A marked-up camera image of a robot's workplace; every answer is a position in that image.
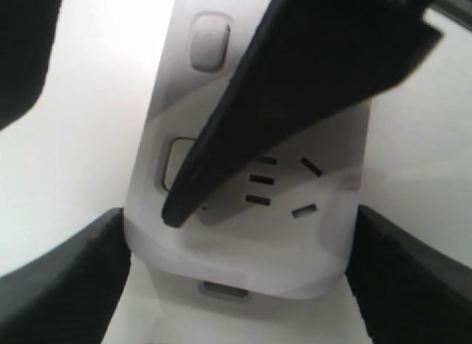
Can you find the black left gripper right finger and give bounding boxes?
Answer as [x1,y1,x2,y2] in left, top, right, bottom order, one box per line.
[345,205,471,343]

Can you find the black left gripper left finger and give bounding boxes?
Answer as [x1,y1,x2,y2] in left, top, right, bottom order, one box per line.
[1,208,131,343]

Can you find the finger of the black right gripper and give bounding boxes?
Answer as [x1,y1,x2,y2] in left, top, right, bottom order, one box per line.
[162,0,442,228]
[1,0,63,129]

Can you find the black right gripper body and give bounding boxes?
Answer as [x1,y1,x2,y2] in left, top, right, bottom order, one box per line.
[381,0,472,31]

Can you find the white five-outlet power strip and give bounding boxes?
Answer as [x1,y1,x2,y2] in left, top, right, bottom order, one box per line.
[124,0,370,300]

